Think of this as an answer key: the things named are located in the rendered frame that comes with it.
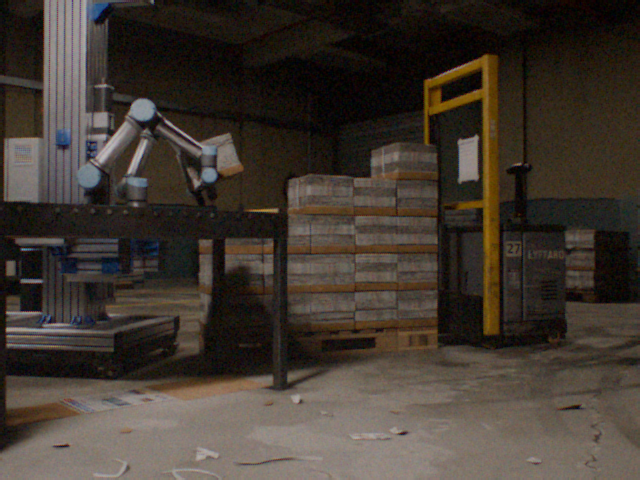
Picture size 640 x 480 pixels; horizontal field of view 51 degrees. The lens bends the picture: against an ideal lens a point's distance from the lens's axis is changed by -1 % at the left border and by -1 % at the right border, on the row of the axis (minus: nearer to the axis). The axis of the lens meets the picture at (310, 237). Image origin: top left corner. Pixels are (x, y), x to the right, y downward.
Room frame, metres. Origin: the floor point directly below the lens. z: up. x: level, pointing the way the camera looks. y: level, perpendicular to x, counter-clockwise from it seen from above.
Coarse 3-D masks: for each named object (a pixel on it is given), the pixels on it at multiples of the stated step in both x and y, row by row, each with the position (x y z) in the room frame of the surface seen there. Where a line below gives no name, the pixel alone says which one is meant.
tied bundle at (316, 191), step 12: (300, 180) 4.12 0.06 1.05; (312, 180) 3.97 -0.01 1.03; (324, 180) 4.00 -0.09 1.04; (336, 180) 4.03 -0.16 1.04; (348, 180) 4.06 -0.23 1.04; (288, 192) 4.30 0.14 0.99; (300, 192) 4.11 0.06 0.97; (312, 192) 3.98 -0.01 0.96; (324, 192) 4.00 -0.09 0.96; (336, 192) 4.04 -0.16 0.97; (348, 192) 4.06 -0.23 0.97; (288, 204) 4.30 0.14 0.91; (300, 204) 4.12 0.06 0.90; (312, 204) 3.97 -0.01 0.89; (324, 204) 4.00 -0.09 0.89; (336, 204) 4.03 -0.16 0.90; (348, 204) 4.06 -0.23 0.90
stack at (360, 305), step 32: (288, 224) 3.92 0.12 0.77; (320, 224) 3.99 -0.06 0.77; (352, 224) 4.07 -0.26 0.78; (384, 224) 4.15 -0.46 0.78; (256, 256) 3.84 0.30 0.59; (288, 256) 3.91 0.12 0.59; (320, 256) 4.00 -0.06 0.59; (352, 256) 4.06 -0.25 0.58; (384, 256) 4.15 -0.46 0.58; (256, 320) 3.84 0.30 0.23; (288, 320) 3.91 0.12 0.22; (320, 320) 3.99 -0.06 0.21; (352, 320) 4.07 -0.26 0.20; (256, 352) 3.98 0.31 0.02; (288, 352) 4.05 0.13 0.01; (320, 352) 3.99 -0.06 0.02; (352, 352) 4.06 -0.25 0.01
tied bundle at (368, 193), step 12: (360, 180) 4.09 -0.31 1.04; (372, 180) 4.11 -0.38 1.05; (384, 180) 4.15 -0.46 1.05; (396, 180) 4.17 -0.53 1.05; (360, 192) 4.09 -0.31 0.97; (372, 192) 4.12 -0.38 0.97; (384, 192) 4.15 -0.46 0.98; (360, 204) 4.09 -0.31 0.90; (372, 204) 4.11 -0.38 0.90; (384, 204) 4.14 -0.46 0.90; (384, 216) 4.18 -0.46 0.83
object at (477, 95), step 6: (480, 90) 4.29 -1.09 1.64; (462, 96) 4.48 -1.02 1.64; (468, 96) 4.42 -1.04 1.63; (474, 96) 4.35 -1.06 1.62; (480, 96) 4.30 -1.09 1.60; (444, 102) 4.68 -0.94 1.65; (450, 102) 4.61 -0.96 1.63; (456, 102) 4.54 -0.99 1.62; (462, 102) 4.48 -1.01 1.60; (468, 102) 4.42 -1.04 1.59; (474, 102) 4.41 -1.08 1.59; (432, 108) 4.82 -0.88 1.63; (438, 108) 4.75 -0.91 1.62; (444, 108) 4.68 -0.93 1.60; (450, 108) 4.62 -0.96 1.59; (456, 108) 4.60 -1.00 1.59; (432, 114) 4.83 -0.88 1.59; (438, 114) 4.81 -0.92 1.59
